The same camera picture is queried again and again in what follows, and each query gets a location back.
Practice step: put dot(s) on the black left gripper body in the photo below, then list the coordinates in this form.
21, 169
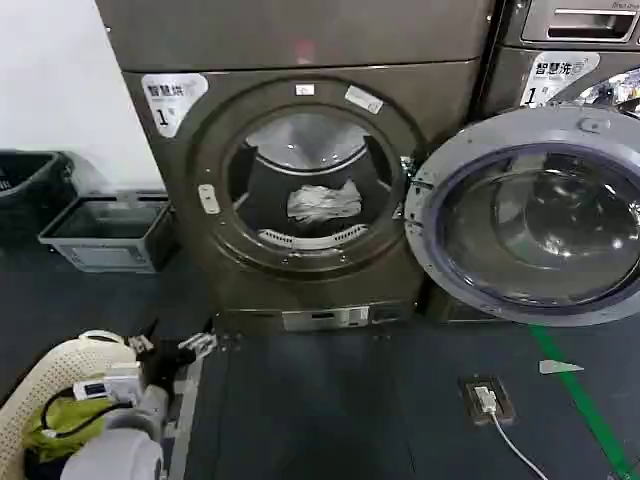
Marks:
162, 365

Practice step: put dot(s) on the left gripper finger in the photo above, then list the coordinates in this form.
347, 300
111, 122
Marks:
199, 344
142, 344

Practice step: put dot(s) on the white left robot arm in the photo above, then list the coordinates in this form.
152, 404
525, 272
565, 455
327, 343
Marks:
117, 450

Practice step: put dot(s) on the cream perforated laundry basket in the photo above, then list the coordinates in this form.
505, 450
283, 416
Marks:
55, 365

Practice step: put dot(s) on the green garment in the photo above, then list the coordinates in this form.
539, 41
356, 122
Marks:
62, 425

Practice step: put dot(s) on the grey plastic bin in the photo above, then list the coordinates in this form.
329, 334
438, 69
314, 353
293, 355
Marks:
107, 235

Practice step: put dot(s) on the white cloth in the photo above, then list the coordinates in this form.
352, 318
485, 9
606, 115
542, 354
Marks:
325, 202

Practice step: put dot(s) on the black plastic basket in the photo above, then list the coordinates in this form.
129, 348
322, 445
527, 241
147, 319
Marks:
30, 190

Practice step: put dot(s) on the grey dryer with open drum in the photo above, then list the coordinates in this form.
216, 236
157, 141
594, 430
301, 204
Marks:
320, 150

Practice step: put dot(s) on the floor power socket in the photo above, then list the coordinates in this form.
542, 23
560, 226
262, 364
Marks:
486, 397

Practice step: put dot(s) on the round glass dryer door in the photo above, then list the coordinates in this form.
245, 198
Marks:
535, 220

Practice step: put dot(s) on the white arrow floor sticker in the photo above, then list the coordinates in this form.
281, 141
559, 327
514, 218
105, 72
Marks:
557, 367

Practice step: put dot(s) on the green floor tape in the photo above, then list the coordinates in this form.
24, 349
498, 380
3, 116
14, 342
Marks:
580, 400

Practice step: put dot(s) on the grey dryer with drawer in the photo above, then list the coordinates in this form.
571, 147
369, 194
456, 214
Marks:
560, 50

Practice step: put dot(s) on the grey metal frame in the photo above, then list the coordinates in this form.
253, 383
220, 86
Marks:
182, 415

